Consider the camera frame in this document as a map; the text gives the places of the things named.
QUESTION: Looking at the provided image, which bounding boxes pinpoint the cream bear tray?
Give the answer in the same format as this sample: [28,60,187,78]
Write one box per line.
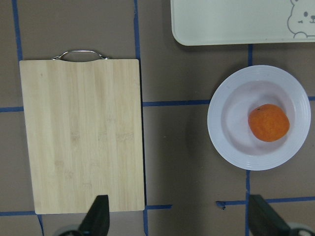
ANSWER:
[170,0,315,46]

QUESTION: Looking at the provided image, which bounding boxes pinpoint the orange fruit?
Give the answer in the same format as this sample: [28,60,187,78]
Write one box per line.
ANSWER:
[248,104,290,142]

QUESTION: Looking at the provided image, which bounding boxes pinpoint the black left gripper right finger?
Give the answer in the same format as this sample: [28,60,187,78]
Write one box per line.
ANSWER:
[248,195,290,236]

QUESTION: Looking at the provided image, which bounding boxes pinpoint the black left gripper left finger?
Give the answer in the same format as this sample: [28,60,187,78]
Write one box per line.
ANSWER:
[78,195,110,236]

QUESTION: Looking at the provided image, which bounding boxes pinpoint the wooden cutting board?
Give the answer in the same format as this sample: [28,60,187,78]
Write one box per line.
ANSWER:
[19,57,145,214]

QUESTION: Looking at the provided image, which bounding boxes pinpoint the white round plate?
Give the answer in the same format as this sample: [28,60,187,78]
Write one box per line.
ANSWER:
[207,65,311,171]

